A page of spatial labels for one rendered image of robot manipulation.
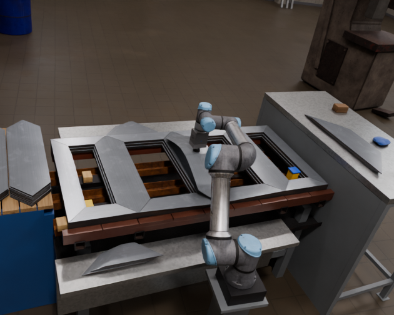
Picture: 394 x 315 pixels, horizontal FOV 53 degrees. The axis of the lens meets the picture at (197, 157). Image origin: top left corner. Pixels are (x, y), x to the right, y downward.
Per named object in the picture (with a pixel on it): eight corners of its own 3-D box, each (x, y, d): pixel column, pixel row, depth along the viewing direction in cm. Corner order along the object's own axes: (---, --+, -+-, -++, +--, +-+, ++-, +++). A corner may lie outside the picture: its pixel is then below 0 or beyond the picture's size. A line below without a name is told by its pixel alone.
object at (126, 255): (77, 257, 190) (77, 251, 188) (154, 242, 206) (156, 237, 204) (81, 277, 181) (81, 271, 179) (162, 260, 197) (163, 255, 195)
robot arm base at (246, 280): (261, 284, 186) (266, 270, 181) (233, 292, 179) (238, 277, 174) (244, 261, 197) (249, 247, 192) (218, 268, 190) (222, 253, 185)
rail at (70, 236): (62, 239, 187) (61, 230, 183) (327, 195, 253) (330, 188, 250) (63, 245, 184) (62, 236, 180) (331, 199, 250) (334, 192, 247)
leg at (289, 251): (271, 272, 294) (299, 202, 258) (278, 270, 297) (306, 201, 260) (276, 278, 290) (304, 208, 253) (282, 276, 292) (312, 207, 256)
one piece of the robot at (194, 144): (204, 119, 232) (199, 142, 241) (190, 120, 228) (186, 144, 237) (211, 127, 225) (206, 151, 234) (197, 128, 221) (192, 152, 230)
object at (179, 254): (54, 264, 188) (54, 259, 187) (279, 222, 242) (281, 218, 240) (60, 298, 174) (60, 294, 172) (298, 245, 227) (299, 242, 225)
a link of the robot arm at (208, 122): (223, 121, 208) (219, 111, 217) (202, 119, 206) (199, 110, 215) (220, 134, 212) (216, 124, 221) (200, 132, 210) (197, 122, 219)
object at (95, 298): (56, 309, 207) (54, 264, 188) (264, 261, 261) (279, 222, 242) (57, 315, 204) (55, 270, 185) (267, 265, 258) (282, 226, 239)
